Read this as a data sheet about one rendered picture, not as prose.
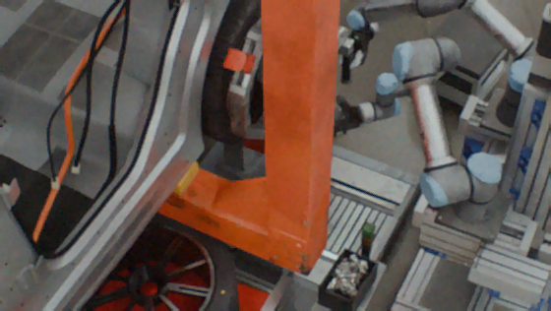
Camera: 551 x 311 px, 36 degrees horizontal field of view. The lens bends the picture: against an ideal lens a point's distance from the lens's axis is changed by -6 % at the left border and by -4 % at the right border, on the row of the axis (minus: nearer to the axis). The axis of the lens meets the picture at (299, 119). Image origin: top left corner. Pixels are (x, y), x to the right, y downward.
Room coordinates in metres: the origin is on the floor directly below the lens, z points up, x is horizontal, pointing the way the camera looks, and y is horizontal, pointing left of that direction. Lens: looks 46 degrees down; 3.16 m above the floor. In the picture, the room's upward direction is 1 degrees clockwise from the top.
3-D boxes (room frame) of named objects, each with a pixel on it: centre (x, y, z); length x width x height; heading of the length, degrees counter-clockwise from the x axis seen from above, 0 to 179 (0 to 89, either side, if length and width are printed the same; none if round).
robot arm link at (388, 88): (2.31, -0.33, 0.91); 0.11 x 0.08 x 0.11; 108
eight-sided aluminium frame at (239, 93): (2.46, 0.11, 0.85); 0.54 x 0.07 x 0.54; 154
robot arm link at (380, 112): (2.30, -0.31, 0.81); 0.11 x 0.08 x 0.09; 109
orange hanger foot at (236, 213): (1.99, 0.30, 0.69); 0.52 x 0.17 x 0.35; 64
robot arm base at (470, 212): (1.83, -0.60, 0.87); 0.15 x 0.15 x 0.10
